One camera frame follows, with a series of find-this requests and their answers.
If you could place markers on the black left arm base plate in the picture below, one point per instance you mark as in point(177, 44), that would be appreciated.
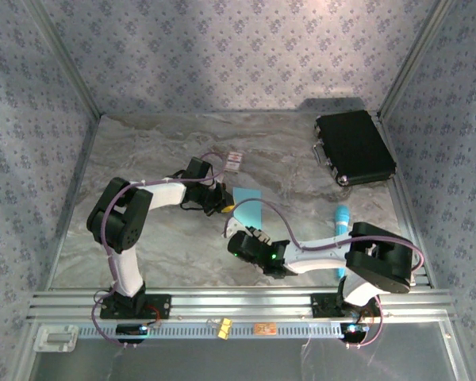
point(160, 307)

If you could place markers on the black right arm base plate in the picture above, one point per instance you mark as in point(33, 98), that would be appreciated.
point(323, 305)

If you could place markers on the light blue paper sheet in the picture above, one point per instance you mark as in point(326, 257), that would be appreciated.
point(248, 212)

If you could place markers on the orange label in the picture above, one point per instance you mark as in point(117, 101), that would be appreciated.
point(266, 328)

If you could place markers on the white plastic bracket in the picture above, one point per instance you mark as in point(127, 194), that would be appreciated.
point(55, 338)

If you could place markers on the small black controller board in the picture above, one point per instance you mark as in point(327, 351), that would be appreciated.
point(131, 331)
point(354, 331)

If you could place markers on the yellow binder clip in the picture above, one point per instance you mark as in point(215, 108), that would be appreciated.
point(224, 328)

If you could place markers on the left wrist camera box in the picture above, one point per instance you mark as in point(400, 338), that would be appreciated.
point(221, 185)

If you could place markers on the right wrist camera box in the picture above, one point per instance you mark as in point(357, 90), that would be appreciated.
point(233, 228)

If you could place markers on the aluminium corner post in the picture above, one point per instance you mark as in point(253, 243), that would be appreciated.
point(413, 59)
point(69, 59)

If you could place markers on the black hard case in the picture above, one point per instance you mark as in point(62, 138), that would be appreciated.
point(353, 143)

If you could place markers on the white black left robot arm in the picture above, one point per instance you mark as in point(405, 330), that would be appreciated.
point(121, 222)

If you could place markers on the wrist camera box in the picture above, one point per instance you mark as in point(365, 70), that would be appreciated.
point(221, 185)
point(233, 228)

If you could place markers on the aluminium front rail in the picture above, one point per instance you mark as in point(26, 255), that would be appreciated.
point(242, 303)

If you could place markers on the light blue tube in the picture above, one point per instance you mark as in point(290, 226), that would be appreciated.
point(342, 216)

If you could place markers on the small red white card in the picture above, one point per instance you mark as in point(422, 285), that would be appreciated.
point(234, 162)

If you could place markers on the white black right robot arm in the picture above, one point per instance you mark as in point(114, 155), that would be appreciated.
point(381, 262)

